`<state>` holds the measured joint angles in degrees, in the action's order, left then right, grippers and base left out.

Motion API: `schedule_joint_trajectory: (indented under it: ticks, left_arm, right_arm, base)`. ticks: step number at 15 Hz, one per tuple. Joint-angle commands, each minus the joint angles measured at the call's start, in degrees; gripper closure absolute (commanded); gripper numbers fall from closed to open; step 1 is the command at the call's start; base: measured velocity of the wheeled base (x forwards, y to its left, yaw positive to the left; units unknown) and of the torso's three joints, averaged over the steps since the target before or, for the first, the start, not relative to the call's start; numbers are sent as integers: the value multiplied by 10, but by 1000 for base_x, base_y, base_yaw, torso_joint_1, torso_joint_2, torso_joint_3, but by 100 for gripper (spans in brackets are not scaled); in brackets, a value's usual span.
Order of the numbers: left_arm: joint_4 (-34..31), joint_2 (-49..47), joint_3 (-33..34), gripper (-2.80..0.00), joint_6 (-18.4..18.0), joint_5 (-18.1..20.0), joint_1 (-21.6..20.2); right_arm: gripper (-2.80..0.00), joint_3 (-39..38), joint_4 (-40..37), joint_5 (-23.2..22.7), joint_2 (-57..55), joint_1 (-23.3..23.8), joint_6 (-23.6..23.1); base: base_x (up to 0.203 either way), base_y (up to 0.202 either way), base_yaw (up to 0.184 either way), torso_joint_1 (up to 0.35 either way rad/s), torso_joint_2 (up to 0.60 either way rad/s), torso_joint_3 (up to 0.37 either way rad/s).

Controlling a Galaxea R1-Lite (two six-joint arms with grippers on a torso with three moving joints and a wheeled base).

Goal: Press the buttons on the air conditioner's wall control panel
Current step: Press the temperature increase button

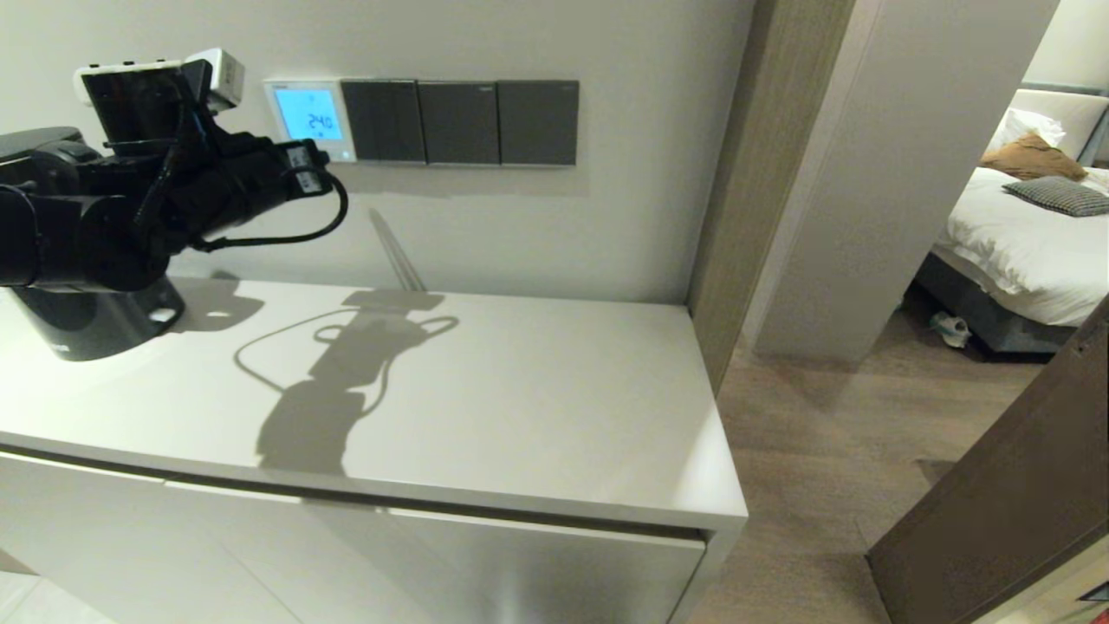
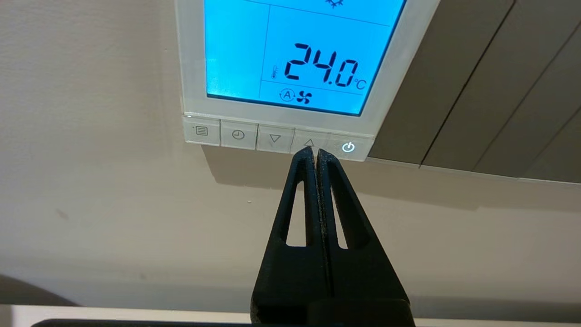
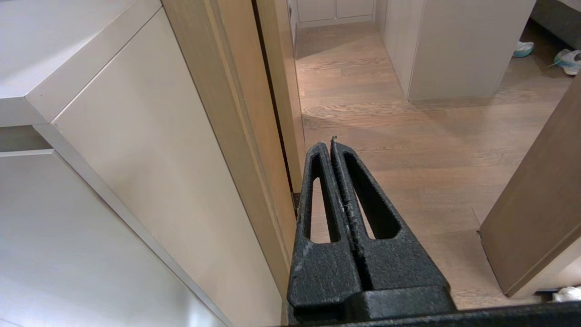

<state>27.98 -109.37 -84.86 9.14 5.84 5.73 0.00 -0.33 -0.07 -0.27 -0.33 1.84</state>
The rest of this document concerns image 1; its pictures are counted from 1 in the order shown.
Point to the dark grey bed base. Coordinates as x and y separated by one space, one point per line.
970 308

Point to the white wall thermostat panel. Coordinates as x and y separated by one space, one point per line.
309 115

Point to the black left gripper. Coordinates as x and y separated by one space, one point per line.
230 182

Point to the white slippers on floor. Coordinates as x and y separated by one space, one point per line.
950 331

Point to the black electric kettle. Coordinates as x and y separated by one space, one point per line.
95 325

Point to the brown cushion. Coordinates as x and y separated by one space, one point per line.
1031 160

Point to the small white pillow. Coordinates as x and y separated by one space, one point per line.
1027 128

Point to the dark grey multi-rocker wall switch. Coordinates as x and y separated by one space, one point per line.
384 121

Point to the white bed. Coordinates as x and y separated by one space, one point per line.
1031 251

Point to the white cabinet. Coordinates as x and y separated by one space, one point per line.
520 407

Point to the narrow white cabinet door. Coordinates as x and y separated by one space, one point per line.
104 546

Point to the wide white cabinet door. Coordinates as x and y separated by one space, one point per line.
485 572

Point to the checkered grey cushion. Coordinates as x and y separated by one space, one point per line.
1061 197

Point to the large white pillow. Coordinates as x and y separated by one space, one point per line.
1074 115

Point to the wooden door frame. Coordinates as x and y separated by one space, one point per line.
762 173

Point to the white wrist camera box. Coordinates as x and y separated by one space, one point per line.
217 80

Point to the brown wooden door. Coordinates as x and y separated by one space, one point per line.
1005 503

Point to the glossy black white-edged bracket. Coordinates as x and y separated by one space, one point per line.
130 104

